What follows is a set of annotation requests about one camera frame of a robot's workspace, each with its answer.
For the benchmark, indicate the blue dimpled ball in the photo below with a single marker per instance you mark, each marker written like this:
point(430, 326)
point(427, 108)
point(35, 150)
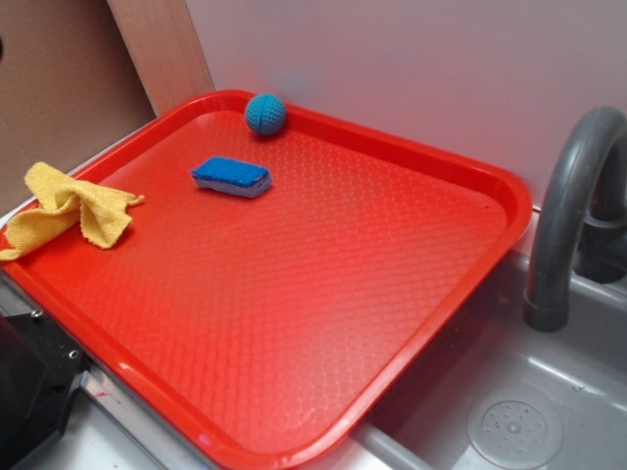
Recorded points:
point(265, 115)

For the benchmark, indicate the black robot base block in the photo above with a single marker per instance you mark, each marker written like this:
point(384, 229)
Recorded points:
point(41, 367)

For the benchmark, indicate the grey curved faucet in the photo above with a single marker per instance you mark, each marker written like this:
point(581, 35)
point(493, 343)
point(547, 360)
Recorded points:
point(582, 224)

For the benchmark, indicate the grey plastic sink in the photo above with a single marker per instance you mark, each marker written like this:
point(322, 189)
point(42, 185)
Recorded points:
point(489, 392)

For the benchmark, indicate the yellow cloth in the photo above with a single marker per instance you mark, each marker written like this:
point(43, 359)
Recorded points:
point(63, 202)

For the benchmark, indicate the red plastic tray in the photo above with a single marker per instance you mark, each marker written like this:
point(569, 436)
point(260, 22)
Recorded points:
point(263, 330)

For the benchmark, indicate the blue sponge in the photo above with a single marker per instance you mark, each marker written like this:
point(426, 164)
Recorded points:
point(232, 177)

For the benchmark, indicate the wooden board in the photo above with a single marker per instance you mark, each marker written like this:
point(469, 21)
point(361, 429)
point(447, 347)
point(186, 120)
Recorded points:
point(163, 45)

